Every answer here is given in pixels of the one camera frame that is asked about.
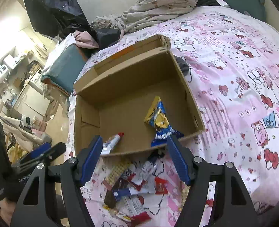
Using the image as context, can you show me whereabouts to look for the crumpled floral duvet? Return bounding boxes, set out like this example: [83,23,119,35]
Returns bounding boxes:
[91,0,198,33]

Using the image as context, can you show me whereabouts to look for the red small snack packet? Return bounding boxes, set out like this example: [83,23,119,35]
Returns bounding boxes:
[154,177,168,195]

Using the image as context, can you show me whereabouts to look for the pink cartoon bed sheet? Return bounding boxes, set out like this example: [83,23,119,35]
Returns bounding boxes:
[67,6,279,226]

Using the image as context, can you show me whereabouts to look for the teal cushion left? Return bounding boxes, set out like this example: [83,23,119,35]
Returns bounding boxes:
[41,44,88,96]

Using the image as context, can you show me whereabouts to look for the beige plaid wafer packet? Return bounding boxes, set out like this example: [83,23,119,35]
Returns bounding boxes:
[103,158,131,191]

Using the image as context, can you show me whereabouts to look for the white red tube snack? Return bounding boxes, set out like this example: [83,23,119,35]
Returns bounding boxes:
[101,132,125,156]

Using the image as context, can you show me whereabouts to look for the white blue snack bar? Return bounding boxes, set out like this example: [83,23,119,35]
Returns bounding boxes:
[112,184,155,201]

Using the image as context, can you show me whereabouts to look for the brown cardboard box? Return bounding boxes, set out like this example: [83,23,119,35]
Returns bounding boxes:
[74,35,205,156]

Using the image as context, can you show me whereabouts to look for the dark cloth beside box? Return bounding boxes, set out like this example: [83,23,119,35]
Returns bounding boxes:
[174,56,189,76]

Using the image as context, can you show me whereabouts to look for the yellow red snack bar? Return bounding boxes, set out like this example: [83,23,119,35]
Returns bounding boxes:
[103,205,132,223]

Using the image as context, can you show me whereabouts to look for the yellow blue snack packet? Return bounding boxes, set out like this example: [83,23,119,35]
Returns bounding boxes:
[144,96,184,147]

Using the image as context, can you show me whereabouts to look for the dark brown snack packet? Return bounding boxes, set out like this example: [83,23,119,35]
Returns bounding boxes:
[104,178,128,208]

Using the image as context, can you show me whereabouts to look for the black plastic bag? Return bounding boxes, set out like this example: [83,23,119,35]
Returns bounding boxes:
[24,0,123,50]

